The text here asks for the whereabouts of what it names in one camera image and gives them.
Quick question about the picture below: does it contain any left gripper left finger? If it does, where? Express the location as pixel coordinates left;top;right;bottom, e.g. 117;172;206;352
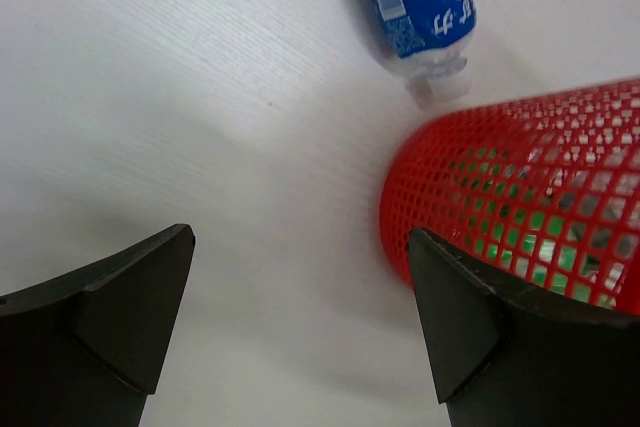
1;224;195;426

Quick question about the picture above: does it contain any clear bottle blue label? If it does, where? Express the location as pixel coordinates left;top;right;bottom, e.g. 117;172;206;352
343;0;477;103

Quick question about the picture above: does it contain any green plastic bottle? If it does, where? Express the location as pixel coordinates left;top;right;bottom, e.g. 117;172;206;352
448;147;601;302

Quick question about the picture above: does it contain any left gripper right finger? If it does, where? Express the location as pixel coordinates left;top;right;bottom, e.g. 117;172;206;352
408;228;639;426

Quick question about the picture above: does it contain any red mesh plastic bin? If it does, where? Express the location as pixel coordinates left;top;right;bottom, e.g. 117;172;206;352
379;78;639;314

